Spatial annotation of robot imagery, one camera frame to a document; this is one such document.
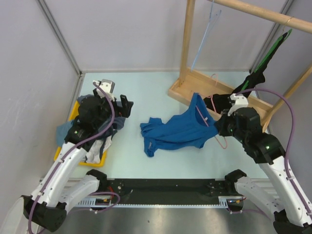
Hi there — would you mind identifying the wooden clothes rack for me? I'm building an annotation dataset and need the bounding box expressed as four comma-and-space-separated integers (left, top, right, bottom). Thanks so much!
168, 0, 312, 131

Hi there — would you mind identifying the light blue wire hanger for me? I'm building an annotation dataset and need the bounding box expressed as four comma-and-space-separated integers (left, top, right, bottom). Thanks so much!
191, 0, 222, 71

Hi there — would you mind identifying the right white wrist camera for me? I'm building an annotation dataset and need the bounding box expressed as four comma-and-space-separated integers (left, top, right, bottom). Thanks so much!
228, 94, 249, 116

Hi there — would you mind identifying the yellow plastic basket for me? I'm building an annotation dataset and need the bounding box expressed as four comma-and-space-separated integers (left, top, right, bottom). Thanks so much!
54, 100, 107, 168

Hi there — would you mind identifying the white garment with stripes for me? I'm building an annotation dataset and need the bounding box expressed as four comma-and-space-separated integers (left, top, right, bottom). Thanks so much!
85, 136, 112, 164

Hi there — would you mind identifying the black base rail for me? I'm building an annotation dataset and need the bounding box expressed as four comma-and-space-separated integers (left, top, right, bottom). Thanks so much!
87, 177, 246, 212

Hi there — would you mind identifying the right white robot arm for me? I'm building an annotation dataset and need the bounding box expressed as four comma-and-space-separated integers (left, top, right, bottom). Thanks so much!
215, 107, 312, 234

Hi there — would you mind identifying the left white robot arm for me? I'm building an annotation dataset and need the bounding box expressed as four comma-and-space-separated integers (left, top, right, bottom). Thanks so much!
23, 95, 134, 232

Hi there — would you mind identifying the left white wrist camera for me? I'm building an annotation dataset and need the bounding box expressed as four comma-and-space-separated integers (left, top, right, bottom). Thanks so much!
93, 79, 115, 101

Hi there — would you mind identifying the light teal garment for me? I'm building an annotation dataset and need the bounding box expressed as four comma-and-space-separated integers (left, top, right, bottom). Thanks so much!
56, 120, 74, 147

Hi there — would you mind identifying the pink wire hanger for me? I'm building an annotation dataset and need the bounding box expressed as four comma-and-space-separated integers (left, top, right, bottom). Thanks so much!
196, 73, 228, 150

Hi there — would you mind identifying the blue tank top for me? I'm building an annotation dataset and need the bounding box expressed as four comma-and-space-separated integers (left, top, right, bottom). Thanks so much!
140, 93, 218, 157

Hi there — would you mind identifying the black garment on hanger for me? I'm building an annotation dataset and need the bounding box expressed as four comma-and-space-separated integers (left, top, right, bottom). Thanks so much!
203, 30, 291, 114

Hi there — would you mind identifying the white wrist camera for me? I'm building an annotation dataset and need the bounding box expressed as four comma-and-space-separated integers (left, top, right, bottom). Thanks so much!
228, 94, 249, 116
93, 79, 115, 101

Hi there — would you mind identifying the aluminium frame post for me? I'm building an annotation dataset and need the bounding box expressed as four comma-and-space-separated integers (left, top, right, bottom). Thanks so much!
36, 0, 82, 77

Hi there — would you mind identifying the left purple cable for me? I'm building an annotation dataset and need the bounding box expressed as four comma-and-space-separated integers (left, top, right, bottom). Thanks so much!
26, 81, 116, 234

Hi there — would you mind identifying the green hanger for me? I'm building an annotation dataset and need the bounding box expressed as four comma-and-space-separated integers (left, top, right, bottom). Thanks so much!
232, 29, 292, 94

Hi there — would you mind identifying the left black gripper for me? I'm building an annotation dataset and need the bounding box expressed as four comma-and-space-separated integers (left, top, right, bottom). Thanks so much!
94, 89, 133, 129

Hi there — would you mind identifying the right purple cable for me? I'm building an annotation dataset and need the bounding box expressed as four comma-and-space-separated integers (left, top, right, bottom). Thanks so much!
235, 88, 312, 215

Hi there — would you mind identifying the grey-blue printed t-shirt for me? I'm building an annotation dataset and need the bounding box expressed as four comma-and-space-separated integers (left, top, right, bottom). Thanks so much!
77, 94, 127, 137

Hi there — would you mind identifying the purple cable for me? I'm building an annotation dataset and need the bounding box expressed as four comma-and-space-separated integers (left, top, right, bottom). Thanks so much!
235, 88, 312, 215
26, 81, 116, 234

